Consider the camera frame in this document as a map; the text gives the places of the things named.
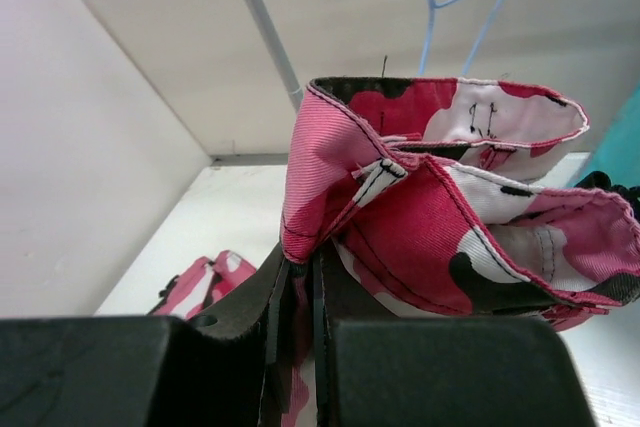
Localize teal shorts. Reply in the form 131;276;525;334
577;88;639;187

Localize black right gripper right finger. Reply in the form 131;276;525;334
310;246;594;426

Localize blue wire hanger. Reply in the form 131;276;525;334
418;0;505;76

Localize pink camouflage trousers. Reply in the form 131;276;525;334
155;77;639;426

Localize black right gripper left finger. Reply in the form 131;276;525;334
1;248;291;426

